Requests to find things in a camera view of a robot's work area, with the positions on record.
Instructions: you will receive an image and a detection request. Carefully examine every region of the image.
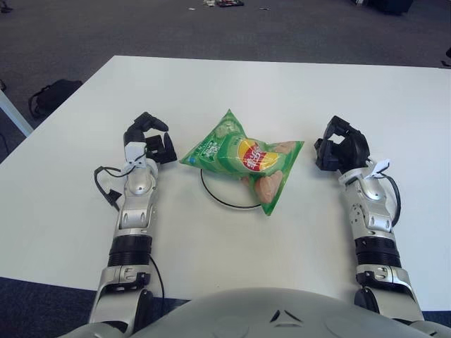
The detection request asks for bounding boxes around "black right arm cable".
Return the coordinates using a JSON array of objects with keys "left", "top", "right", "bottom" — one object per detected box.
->
[{"left": 382, "top": 174, "right": 402, "bottom": 226}]

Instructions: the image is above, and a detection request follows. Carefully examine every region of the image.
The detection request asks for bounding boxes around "white plate with black rim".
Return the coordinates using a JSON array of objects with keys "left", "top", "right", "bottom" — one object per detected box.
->
[{"left": 199, "top": 168, "right": 268, "bottom": 209}]

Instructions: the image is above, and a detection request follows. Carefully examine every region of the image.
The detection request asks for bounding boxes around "black backpack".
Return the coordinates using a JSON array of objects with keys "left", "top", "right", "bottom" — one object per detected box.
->
[{"left": 28, "top": 80, "right": 84, "bottom": 117}]

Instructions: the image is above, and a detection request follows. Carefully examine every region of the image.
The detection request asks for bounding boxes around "black case on floor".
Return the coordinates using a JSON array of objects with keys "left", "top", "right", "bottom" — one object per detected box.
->
[{"left": 364, "top": 0, "right": 414, "bottom": 15}]

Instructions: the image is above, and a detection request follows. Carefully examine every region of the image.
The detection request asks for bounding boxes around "white wrist mount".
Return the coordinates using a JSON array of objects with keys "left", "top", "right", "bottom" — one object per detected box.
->
[
  {"left": 368, "top": 158, "right": 392, "bottom": 180},
  {"left": 125, "top": 142, "right": 149, "bottom": 170}
]

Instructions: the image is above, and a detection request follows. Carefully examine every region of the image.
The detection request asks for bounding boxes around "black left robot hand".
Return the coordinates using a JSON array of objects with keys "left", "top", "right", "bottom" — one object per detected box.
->
[{"left": 123, "top": 111, "right": 178, "bottom": 165}]

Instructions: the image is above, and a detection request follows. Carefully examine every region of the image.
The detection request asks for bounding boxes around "green snack chips bag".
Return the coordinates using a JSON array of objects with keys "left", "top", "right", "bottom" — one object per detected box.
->
[{"left": 179, "top": 108, "right": 305, "bottom": 217}]

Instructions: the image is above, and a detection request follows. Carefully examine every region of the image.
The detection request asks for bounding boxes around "grey robot torso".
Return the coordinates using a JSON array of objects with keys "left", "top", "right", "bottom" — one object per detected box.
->
[{"left": 70, "top": 287, "right": 451, "bottom": 338}]

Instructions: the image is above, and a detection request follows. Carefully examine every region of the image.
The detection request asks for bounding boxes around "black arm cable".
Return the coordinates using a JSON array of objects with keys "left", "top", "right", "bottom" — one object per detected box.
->
[
  {"left": 94, "top": 165, "right": 166, "bottom": 313},
  {"left": 382, "top": 174, "right": 402, "bottom": 226}
]

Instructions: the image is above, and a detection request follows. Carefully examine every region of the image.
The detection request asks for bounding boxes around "white left wrist mount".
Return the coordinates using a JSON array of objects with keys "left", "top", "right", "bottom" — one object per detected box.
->
[{"left": 125, "top": 142, "right": 149, "bottom": 170}]

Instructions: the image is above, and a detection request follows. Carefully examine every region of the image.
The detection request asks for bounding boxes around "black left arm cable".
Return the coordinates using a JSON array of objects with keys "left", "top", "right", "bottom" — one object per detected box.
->
[{"left": 94, "top": 165, "right": 166, "bottom": 313}]

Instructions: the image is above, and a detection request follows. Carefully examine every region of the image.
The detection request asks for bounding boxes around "white right wrist mount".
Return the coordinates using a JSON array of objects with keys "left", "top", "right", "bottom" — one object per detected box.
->
[{"left": 368, "top": 158, "right": 392, "bottom": 180}]

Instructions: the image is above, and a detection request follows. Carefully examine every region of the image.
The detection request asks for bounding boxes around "white neighbouring table edge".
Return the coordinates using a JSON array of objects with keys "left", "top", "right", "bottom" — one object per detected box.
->
[{"left": 0, "top": 87, "right": 35, "bottom": 137}]

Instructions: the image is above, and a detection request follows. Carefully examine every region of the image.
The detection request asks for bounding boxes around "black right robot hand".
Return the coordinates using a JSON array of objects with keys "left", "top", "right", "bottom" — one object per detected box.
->
[{"left": 313, "top": 115, "right": 370, "bottom": 174}]

